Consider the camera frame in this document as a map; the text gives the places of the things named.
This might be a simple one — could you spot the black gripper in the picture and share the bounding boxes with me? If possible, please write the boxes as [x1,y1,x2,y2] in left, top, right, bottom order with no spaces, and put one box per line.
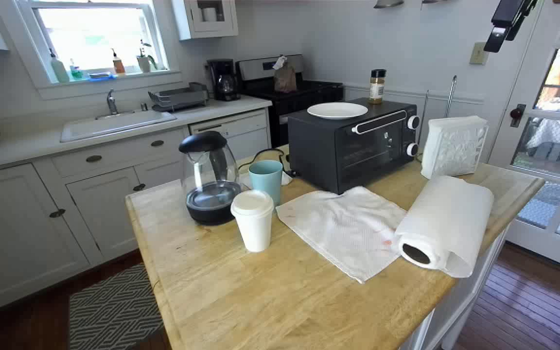
[482,0,540,55]

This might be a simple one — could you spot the white paper towel roll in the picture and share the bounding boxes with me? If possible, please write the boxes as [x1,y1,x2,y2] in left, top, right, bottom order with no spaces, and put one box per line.
[392,174,495,281]

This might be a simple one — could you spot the white folded towel stack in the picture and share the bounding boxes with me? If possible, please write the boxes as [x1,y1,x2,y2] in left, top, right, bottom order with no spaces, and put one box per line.
[420,115,490,181]

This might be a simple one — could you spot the black door latch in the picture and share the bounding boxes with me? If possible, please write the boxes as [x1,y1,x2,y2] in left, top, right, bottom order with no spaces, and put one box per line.
[507,102,528,129]

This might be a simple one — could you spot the spice jar with black lid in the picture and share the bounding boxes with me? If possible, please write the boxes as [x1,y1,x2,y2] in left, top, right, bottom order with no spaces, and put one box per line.
[367,69,388,106]

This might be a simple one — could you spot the white plate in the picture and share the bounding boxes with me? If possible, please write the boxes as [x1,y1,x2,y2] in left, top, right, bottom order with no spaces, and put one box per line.
[305,102,369,123]

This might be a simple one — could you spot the black toaster oven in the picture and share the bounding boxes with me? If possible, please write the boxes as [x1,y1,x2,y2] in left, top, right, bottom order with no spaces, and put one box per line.
[285,96,422,195]

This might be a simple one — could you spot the black and steel stove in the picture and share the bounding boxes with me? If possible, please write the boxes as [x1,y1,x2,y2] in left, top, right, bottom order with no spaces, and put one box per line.
[235,53,346,150]

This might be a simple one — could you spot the brown paper bag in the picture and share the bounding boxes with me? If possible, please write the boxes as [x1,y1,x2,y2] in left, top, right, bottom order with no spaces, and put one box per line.
[270,55,299,96]

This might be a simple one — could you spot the white cloth with red stain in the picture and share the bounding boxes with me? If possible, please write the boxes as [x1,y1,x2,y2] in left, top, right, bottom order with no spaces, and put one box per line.
[274,185,408,286]

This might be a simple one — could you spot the teal cup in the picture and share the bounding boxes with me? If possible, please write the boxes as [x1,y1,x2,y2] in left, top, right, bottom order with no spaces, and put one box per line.
[247,158,285,209]

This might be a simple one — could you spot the white dishwasher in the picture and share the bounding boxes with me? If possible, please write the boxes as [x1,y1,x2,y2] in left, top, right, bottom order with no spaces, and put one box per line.
[186,108,274,162]

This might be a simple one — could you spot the black coffee maker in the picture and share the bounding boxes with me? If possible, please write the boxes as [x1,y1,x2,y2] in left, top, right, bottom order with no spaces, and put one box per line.
[204,59,243,104]

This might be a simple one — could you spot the white foam cup with lid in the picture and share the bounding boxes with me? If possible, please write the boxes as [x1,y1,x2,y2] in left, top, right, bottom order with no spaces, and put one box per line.
[229,189,276,255]

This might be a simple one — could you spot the glass electric kettle black lid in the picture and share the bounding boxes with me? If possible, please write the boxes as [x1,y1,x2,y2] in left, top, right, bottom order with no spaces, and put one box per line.
[177,131,245,228]

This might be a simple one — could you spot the grey dish rack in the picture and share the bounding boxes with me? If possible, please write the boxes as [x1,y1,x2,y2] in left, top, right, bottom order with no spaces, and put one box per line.
[145,80,212,115]

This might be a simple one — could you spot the wooden top white kitchen island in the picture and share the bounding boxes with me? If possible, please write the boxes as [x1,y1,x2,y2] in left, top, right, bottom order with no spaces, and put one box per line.
[124,146,546,350]

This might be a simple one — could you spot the pale pump dispenser bottle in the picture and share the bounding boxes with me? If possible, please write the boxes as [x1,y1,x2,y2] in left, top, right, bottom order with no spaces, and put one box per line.
[134,39,159,76]

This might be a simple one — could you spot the orange soap bottle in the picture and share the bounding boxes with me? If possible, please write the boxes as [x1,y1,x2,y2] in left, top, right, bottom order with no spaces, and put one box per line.
[110,47,126,78]

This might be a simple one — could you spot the chrome faucet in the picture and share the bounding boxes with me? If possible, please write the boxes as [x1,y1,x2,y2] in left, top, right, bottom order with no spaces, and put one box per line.
[103,88,122,119]

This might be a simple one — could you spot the white kitchen sink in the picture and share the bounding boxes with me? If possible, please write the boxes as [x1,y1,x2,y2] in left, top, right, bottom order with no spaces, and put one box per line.
[58,109,178,146]

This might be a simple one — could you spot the blue sponge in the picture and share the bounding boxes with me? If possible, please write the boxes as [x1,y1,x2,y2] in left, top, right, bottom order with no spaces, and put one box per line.
[85,71,118,84]

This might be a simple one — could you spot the white framed kitchen window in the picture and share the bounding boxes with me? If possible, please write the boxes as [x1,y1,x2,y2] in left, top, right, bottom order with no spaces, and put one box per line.
[7,0,182,100]

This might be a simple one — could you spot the small teal bottle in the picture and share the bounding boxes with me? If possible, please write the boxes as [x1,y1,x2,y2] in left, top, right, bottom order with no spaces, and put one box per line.
[68,57,85,82]

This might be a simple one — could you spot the green soap bottle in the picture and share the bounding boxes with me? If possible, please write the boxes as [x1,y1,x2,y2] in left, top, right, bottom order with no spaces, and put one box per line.
[48,51,72,86]

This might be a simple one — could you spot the grey patterned floor mat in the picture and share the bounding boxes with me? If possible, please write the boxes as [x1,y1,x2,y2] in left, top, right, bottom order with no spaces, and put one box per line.
[66,261,165,350]

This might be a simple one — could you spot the white base kitchen cabinets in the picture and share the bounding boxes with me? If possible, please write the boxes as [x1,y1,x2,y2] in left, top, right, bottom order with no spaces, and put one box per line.
[0,96,274,321]

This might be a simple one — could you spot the beige wall light switch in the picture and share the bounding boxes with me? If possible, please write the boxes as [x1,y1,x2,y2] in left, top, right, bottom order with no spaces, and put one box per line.
[466,41,490,69]

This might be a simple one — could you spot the metal wire towel stand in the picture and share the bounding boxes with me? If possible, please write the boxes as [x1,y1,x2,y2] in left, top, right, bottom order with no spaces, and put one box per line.
[420,73,458,152]

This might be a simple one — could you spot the black power cable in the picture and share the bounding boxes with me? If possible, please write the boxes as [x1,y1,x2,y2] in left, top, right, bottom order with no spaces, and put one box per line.
[235,146,297,181]

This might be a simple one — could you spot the white glass front wall cabinet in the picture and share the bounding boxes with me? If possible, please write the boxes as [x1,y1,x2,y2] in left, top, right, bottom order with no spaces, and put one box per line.
[169,0,241,43]

